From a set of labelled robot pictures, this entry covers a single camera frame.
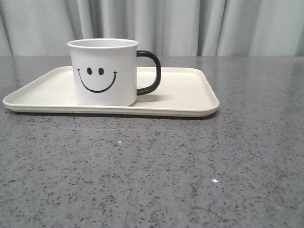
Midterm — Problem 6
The white smiley mug black handle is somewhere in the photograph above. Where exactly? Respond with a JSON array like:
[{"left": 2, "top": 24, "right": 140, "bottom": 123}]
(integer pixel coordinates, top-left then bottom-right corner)
[{"left": 67, "top": 38, "right": 161, "bottom": 106}]

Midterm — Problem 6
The cream rectangular plastic tray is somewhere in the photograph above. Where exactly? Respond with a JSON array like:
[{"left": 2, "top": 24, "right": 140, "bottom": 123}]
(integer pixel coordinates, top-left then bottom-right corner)
[{"left": 3, "top": 66, "right": 219, "bottom": 117}]

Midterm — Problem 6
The pale grey pleated curtain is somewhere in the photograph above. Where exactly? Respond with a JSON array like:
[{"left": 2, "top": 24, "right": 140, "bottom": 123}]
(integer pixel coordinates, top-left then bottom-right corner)
[{"left": 0, "top": 0, "right": 304, "bottom": 57}]

